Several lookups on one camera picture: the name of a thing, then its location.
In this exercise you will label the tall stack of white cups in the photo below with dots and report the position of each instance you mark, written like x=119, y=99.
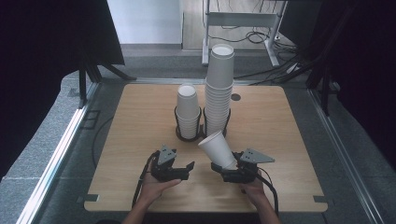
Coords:
x=219, y=81

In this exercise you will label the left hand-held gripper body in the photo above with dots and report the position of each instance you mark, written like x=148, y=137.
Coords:
x=165, y=172

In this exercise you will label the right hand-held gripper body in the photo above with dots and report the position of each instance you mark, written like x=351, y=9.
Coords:
x=247, y=171

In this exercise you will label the white metal desk frame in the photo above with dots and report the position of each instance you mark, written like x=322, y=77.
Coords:
x=239, y=19

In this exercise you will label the single white paper cup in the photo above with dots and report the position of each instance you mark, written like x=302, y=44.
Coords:
x=216, y=149

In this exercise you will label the black stand legs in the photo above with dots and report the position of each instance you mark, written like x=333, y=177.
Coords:
x=82, y=84

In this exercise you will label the white power strip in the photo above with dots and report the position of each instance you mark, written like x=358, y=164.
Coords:
x=292, y=68

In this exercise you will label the dark floor plate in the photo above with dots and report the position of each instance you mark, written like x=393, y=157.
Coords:
x=91, y=119

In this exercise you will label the person's right hand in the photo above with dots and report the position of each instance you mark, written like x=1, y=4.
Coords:
x=255, y=191

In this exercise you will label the black curtain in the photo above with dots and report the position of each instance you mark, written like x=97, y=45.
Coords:
x=367, y=62
x=46, y=62

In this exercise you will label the short stack of white cups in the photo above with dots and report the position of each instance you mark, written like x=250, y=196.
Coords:
x=187, y=105

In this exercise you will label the person's left hand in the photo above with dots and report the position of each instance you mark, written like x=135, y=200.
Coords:
x=152, y=188

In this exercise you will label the aluminium floor rail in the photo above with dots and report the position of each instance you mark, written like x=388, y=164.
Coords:
x=59, y=155
x=342, y=149

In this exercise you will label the black metal stand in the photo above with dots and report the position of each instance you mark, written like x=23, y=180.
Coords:
x=325, y=93

